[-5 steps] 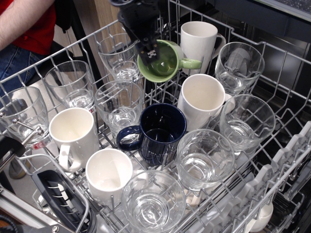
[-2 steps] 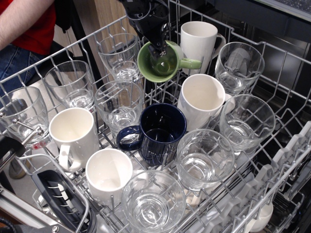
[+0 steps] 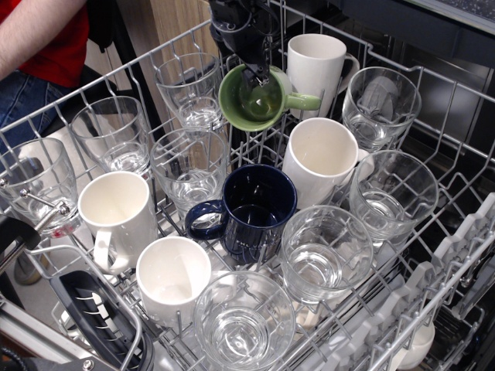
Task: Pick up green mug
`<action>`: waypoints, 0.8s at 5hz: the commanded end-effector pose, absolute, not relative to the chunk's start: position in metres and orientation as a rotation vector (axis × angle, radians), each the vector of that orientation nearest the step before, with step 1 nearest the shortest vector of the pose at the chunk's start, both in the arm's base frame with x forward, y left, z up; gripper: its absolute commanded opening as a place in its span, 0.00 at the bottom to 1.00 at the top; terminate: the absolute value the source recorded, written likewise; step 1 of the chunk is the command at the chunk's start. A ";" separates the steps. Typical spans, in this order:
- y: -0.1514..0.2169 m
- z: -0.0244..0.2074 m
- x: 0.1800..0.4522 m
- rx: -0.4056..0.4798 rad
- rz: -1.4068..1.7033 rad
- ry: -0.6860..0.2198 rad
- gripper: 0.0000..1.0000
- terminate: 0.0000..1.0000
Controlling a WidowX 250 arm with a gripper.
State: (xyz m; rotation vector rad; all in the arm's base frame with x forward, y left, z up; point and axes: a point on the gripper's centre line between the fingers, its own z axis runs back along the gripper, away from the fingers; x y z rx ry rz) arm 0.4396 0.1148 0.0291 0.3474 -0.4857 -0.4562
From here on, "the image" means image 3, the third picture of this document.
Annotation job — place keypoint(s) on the tall clear glass centre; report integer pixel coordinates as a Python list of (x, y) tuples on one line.
[(190, 166)]

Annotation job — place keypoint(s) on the clear glass front right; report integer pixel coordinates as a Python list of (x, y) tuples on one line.
[(325, 252)]

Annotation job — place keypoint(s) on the person in red shirt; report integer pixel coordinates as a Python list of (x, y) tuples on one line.
[(43, 50)]

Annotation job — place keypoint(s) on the dark blue mug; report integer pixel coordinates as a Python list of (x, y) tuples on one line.
[(257, 201)]

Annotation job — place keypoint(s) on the white bowl below rack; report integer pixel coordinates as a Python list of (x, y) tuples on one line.
[(407, 359)]

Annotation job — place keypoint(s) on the tall white mug back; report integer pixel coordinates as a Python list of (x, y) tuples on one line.
[(319, 65)]

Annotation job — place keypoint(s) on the clear glass back right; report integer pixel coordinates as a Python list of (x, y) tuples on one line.
[(379, 106)]

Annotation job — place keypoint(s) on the tall clear glass back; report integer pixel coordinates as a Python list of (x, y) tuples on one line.
[(189, 86)]

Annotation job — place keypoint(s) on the green ceramic mug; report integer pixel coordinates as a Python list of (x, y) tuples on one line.
[(258, 107)]

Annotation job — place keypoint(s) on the clear glass front centre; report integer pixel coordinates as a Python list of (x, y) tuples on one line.
[(243, 320)]

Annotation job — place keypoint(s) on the tall clear glass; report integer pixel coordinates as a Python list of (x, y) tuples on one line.
[(190, 166), (114, 133), (189, 86)]

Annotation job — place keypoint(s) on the white mug left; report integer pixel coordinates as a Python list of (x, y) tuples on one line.
[(118, 209)]

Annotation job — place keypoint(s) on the grey wire dishwasher rack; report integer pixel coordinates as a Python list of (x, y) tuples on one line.
[(453, 136)]

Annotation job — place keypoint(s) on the white mug centre right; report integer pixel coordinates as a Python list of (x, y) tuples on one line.
[(320, 155)]

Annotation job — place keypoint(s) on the tall clear glass left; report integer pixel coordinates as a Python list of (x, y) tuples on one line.
[(114, 133)]

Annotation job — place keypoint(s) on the clear glass far left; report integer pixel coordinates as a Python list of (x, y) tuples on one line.
[(37, 175)]

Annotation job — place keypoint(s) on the grey plastic tine rail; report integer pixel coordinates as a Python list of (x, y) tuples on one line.
[(375, 323)]

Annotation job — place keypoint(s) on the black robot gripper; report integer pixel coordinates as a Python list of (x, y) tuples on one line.
[(243, 27)]

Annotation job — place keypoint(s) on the white mug front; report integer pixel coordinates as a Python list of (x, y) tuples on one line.
[(171, 274)]

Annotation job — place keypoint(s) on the black rack handle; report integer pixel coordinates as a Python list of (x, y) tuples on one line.
[(109, 331)]

